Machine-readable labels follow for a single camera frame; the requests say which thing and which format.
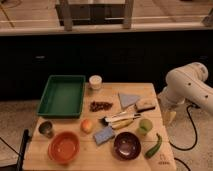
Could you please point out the dark purple bowl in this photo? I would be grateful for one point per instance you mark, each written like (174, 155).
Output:
(127, 146)

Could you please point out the red bowl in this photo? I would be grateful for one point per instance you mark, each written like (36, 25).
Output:
(64, 147)

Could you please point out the dark purple grape bunch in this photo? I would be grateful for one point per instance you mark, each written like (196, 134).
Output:
(98, 106)

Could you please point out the blue sponge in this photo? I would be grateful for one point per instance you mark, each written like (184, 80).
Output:
(104, 135)

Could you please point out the orange peach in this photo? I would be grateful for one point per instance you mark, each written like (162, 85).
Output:
(87, 126)

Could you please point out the small metal cup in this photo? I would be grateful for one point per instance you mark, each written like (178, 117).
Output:
(46, 129)

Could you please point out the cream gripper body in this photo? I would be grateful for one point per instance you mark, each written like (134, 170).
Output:
(168, 116)

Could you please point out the wooden shelf frame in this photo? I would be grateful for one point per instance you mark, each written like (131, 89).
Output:
(88, 13)

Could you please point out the yellow banana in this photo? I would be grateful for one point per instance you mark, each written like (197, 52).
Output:
(120, 124)

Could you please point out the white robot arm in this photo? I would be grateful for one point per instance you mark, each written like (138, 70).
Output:
(186, 82)

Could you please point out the black stand post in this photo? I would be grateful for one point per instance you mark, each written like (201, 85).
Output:
(23, 146)

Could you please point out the green cucumber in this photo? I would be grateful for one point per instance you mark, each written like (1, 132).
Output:
(152, 151)

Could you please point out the green plastic tray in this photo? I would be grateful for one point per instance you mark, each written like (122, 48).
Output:
(62, 97)

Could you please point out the light blue folded cloth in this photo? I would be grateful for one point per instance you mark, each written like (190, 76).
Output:
(127, 100)

